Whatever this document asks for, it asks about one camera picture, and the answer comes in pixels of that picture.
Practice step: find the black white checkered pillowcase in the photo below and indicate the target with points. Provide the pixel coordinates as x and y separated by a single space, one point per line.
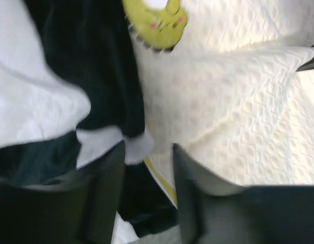
70 92

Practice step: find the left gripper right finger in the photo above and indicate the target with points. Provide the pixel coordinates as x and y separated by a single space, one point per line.
214 210

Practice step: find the cream yellow pillow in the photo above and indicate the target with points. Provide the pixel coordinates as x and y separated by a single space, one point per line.
227 81

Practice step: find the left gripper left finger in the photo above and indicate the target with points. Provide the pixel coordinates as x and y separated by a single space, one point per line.
77 207

